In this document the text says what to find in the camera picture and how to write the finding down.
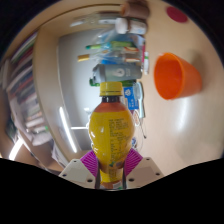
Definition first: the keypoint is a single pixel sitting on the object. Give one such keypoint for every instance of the yellow-capped tea drink bottle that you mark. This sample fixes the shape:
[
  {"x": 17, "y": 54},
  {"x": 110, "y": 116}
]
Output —
[{"x": 111, "y": 133}]

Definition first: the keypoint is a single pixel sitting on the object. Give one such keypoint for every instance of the grey-green drink bottle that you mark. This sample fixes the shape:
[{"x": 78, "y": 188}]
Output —
[{"x": 118, "y": 72}]

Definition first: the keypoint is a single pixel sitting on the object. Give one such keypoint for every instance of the small white tube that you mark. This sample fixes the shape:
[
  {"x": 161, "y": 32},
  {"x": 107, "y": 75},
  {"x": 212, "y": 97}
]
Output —
[{"x": 146, "y": 63}]

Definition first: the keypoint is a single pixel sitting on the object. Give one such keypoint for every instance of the clear bottle with white cap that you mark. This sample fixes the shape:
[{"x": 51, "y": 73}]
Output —
[{"x": 128, "y": 26}]

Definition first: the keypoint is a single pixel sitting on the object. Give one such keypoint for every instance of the bookshelf unit with books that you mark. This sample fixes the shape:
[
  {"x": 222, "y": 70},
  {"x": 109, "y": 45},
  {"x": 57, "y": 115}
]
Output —
[{"x": 25, "y": 96}]

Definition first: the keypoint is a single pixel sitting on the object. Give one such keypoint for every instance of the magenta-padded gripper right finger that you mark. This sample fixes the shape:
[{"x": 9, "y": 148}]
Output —
[{"x": 144, "y": 172}]

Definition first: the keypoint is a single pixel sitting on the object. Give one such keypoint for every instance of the orange plastic cup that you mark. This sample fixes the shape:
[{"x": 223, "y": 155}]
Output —
[{"x": 173, "y": 77}]

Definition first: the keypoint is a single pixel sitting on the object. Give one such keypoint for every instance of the brown drink bottle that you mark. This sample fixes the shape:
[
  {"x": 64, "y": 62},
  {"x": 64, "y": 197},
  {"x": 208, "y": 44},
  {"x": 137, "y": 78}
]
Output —
[{"x": 136, "y": 10}]

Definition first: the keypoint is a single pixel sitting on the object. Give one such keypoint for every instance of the flat round red coaster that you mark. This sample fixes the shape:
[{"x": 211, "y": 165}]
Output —
[{"x": 177, "y": 14}]

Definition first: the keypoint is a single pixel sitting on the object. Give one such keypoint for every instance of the clear bottle with yellow cap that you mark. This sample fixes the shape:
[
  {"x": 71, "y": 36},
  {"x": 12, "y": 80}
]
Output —
[{"x": 113, "y": 58}]

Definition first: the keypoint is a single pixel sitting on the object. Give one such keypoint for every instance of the blue printed packet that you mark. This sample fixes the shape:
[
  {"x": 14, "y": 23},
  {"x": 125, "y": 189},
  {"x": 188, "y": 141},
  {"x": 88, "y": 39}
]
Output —
[{"x": 131, "y": 98}]

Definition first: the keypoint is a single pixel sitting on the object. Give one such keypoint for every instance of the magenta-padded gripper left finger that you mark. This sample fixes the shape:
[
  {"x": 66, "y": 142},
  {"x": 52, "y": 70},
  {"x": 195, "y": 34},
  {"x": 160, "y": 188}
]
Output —
[{"x": 77, "y": 173}]

